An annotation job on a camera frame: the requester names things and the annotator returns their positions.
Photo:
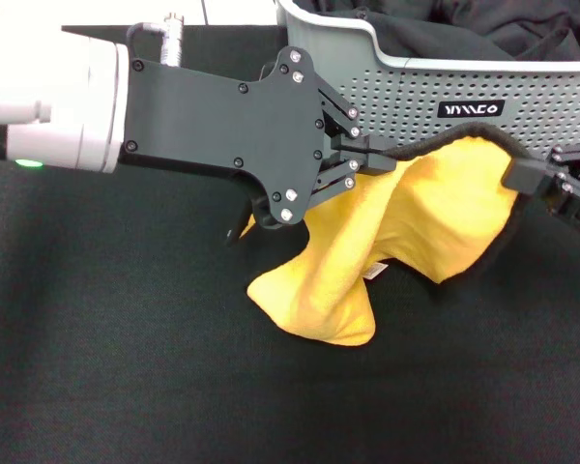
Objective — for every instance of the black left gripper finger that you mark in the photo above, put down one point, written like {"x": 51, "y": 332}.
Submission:
{"x": 379, "y": 165}
{"x": 377, "y": 146}

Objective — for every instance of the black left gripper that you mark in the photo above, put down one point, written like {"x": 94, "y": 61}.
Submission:
{"x": 222, "y": 125}

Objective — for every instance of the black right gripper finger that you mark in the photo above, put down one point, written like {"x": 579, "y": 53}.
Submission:
{"x": 575, "y": 153}
{"x": 524, "y": 178}

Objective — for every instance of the yellow towel with black edge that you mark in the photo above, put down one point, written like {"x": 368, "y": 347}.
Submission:
{"x": 415, "y": 217}

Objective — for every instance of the grey perforated storage basket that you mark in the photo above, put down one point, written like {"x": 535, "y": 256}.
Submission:
{"x": 406, "y": 92}

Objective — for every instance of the black tablecloth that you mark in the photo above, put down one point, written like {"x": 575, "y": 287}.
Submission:
{"x": 125, "y": 362}

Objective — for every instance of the black cloth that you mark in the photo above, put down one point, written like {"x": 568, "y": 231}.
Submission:
{"x": 440, "y": 34}

